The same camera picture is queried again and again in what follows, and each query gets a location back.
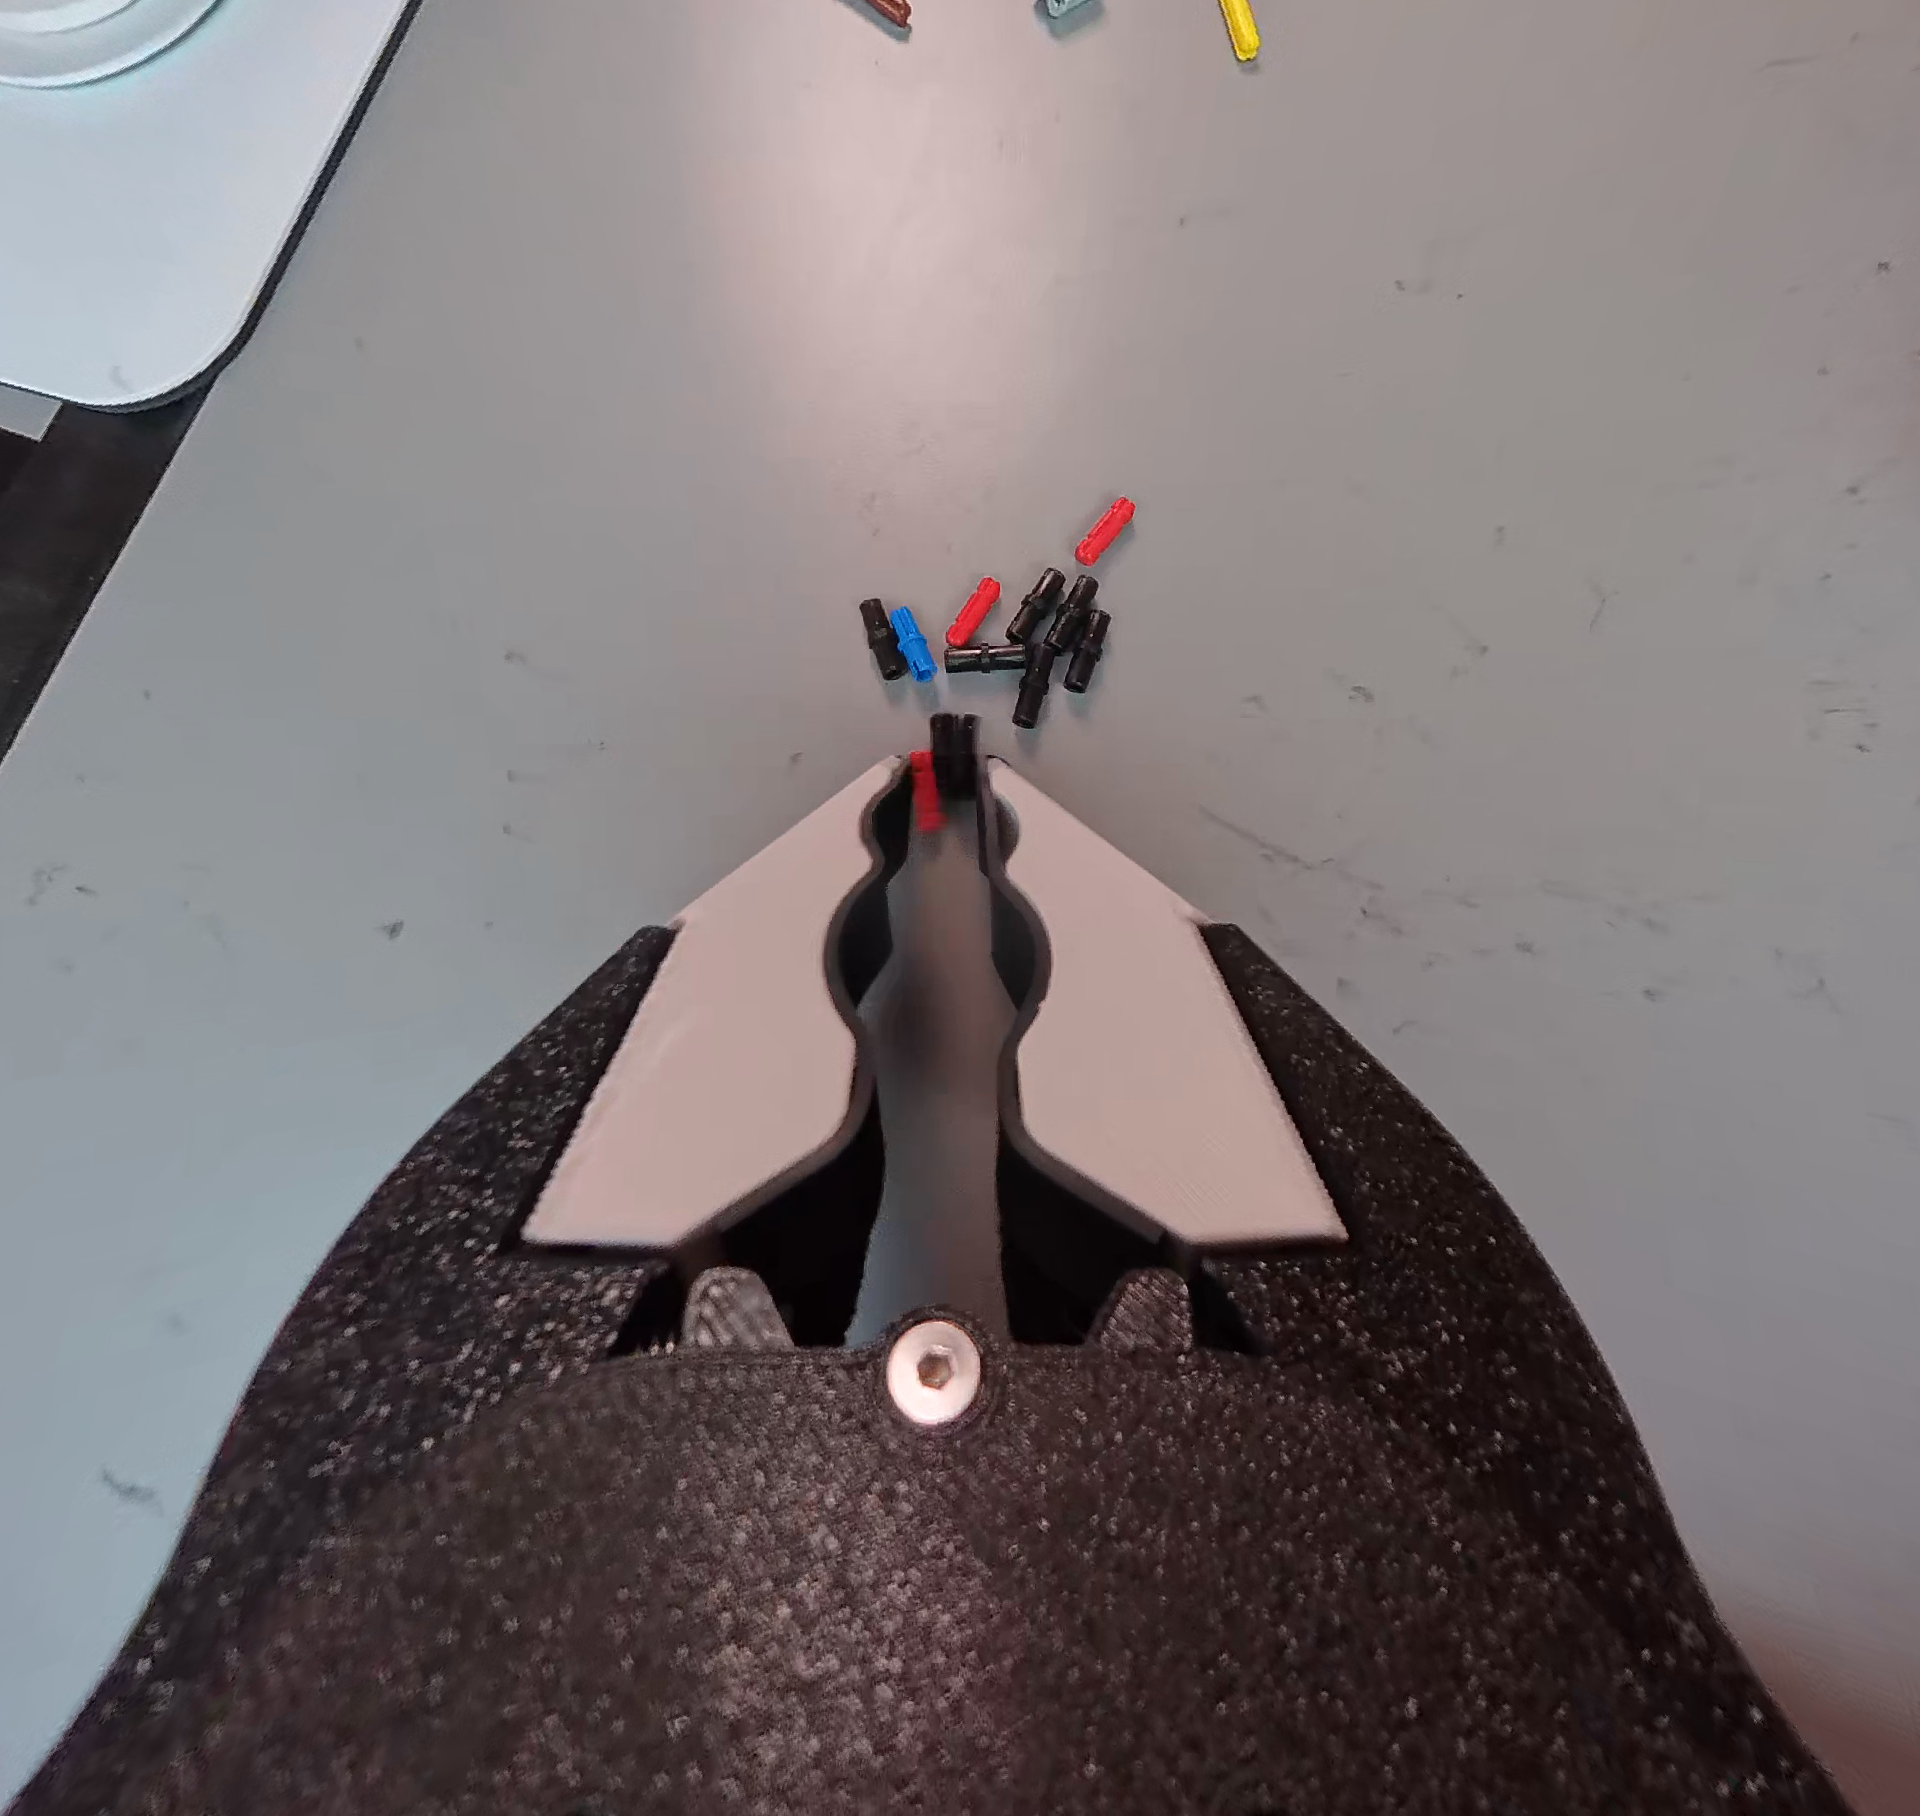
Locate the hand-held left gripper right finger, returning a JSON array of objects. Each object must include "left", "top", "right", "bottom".
[{"left": 976, "top": 759, "right": 1348, "bottom": 1340}]

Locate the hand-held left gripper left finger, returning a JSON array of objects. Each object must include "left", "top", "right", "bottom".
[{"left": 519, "top": 755, "right": 920, "bottom": 1344}]

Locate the pile of small plastic pins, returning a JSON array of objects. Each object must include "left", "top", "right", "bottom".
[{"left": 859, "top": 497, "right": 1139, "bottom": 729}]

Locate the grey desk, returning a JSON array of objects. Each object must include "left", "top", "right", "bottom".
[{"left": 0, "top": 0, "right": 1920, "bottom": 1816}]

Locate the white tray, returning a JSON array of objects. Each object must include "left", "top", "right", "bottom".
[{"left": 0, "top": 0, "right": 475, "bottom": 412}]

